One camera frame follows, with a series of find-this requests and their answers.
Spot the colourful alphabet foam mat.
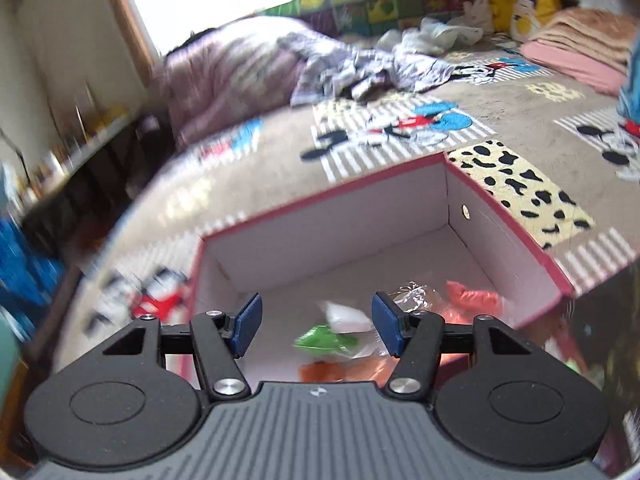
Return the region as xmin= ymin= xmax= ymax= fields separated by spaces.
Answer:
xmin=260 ymin=0 xmax=472 ymax=37

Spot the green clay bag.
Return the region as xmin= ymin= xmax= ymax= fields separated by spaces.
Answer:
xmin=294 ymin=325 xmax=360 ymax=359

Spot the pink cardboard box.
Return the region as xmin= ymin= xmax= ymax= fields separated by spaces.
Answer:
xmin=189 ymin=155 xmax=573 ymax=386

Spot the brown clay bag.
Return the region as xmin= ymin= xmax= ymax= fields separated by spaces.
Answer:
xmin=390 ymin=281 xmax=447 ymax=315

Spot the white crumpled cloth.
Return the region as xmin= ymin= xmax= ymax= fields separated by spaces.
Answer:
xmin=374 ymin=15 xmax=486 ymax=59

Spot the pink purple quilt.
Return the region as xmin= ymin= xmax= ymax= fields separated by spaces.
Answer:
xmin=154 ymin=14 xmax=352 ymax=151

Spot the white clay bag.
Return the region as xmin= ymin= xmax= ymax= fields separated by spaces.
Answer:
xmin=319 ymin=301 xmax=374 ymax=334

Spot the red clay bag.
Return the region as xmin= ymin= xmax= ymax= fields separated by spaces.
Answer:
xmin=436 ymin=281 xmax=503 ymax=325

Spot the orange clay bag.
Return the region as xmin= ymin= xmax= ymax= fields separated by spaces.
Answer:
xmin=298 ymin=356 xmax=398 ymax=387

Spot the folded pink blanket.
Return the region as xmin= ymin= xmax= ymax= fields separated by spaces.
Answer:
xmin=521 ymin=8 xmax=639 ymax=96

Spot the cartoon mouse bed sheet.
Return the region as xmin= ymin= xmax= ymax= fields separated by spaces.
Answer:
xmin=53 ymin=38 xmax=639 ymax=367

